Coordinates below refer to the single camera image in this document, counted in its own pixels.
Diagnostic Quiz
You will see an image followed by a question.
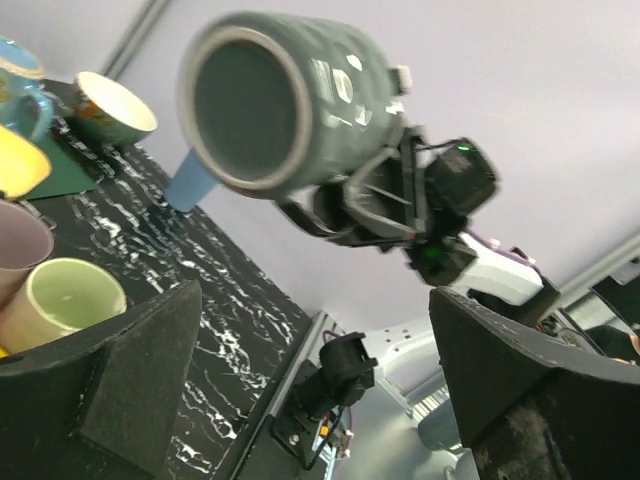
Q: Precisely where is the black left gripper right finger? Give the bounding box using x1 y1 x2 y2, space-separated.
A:
429 288 639 479

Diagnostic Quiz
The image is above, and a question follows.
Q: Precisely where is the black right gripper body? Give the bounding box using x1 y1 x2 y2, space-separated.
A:
279 127 499 285

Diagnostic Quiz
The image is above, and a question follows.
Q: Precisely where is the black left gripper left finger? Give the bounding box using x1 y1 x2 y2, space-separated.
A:
1 280 202 480

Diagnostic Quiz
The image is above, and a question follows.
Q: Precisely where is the grey ceramic mug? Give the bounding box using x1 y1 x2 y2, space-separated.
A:
178 11 403 199

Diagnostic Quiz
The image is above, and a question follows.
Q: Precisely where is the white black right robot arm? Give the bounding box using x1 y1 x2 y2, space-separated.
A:
277 127 559 326

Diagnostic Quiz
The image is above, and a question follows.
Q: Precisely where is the light green ceramic mug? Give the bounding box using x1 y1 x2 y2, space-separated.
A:
1 257 127 354

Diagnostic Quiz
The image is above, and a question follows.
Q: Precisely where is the light blue patterned mug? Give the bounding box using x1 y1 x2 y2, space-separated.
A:
1 37 55 143

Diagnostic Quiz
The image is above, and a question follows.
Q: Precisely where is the purple translucent cup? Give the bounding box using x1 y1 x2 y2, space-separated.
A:
0 201 54 308

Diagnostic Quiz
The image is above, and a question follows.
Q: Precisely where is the light blue plastic cup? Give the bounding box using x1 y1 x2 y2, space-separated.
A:
164 149 218 212

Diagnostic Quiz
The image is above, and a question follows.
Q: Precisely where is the dark green mat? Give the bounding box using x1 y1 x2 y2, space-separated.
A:
22 132 96 200

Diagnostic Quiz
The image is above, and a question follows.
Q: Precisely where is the yellow square plate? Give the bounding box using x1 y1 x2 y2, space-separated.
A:
0 126 52 200

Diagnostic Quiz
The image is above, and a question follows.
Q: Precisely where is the white floral ceramic bowl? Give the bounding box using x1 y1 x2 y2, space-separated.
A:
72 71 158 146

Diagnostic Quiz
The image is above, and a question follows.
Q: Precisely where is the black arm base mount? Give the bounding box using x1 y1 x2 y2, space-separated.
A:
271 332 378 471

